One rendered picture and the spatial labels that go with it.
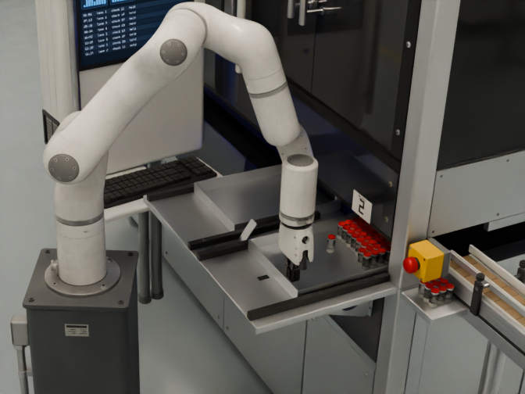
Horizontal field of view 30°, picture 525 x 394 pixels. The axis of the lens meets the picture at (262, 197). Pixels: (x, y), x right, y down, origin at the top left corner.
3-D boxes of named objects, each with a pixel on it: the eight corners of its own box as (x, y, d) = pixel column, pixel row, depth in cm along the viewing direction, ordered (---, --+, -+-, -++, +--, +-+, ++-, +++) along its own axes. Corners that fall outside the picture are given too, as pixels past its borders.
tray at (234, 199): (294, 170, 300) (295, 160, 298) (340, 209, 280) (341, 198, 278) (194, 192, 285) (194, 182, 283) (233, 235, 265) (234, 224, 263)
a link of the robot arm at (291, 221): (322, 214, 232) (321, 225, 233) (303, 197, 239) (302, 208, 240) (291, 221, 228) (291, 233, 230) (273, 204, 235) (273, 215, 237)
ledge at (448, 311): (444, 284, 252) (445, 278, 251) (476, 311, 242) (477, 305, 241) (400, 298, 246) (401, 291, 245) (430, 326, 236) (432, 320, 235)
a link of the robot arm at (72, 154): (85, 170, 240) (67, 202, 225) (46, 138, 236) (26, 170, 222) (219, 30, 219) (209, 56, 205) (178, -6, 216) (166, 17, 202)
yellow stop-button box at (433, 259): (429, 262, 243) (433, 237, 240) (447, 276, 238) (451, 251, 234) (404, 269, 240) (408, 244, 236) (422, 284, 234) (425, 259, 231)
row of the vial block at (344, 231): (341, 234, 268) (343, 220, 265) (379, 267, 254) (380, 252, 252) (335, 236, 267) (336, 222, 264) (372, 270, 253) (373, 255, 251)
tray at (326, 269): (355, 223, 274) (356, 212, 272) (410, 270, 254) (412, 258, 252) (248, 250, 259) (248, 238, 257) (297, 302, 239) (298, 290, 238)
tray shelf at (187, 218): (287, 169, 304) (287, 164, 303) (420, 285, 251) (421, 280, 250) (142, 200, 284) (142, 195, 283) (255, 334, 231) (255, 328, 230)
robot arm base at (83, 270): (38, 296, 240) (32, 232, 231) (51, 255, 257) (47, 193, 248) (116, 299, 241) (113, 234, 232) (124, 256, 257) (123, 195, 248)
